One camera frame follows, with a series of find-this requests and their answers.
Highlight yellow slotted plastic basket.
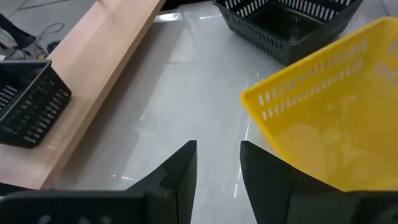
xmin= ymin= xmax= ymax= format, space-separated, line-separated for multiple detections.
xmin=239 ymin=16 xmax=398 ymax=192

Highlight black slotted plastic basket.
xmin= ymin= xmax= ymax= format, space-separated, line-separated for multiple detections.
xmin=0 ymin=59 xmax=72 ymax=149
xmin=213 ymin=0 xmax=364 ymax=67

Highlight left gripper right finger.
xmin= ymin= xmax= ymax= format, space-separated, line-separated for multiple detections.
xmin=239 ymin=139 xmax=341 ymax=224

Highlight dark object on floor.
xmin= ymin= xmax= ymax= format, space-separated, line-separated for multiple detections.
xmin=0 ymin=12 xmax=37 ymax=50

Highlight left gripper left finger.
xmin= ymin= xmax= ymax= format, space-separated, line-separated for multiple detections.
xmin=126 ymin=139 xmax=198 ymax=224

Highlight light wooden shelf plank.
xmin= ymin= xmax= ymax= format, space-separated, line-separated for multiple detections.
xmin=0 ymin=0 xmax=167 ymax=190

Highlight thin floor cables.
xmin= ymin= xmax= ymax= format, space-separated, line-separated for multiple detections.
xmin=18 ymin=0 xmax=67 ymax=60

